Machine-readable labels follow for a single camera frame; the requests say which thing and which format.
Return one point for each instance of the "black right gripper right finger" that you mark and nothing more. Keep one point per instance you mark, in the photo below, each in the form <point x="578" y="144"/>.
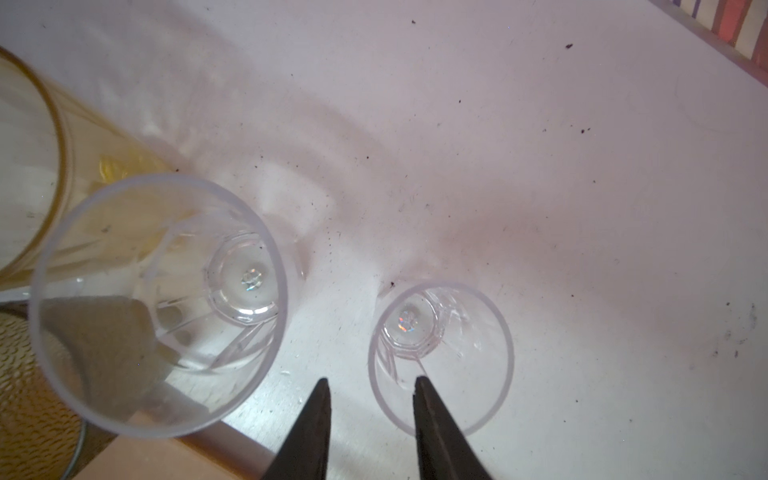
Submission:
<point x="442" y="449"/>

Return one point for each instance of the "yellow amber glass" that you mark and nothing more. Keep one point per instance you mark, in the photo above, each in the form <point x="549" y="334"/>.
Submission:
<point x="55" y="152"/>

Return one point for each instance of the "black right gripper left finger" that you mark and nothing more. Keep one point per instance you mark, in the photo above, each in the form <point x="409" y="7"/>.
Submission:
<point x="305" y="452"/>

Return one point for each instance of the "small clear glass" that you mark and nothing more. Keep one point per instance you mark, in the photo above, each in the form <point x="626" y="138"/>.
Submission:
<point x="449" y="332"/>

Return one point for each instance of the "orange plastic tray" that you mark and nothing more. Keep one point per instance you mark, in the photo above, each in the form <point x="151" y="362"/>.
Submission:
<point x="216" y="452"/>

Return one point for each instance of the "olive textured cup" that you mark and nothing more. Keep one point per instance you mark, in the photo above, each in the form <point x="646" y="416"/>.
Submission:
<point x="41" y="437"/>

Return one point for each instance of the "clear glass back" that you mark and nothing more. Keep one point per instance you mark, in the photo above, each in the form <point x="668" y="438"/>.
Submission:
<point x="158" y="304"/>

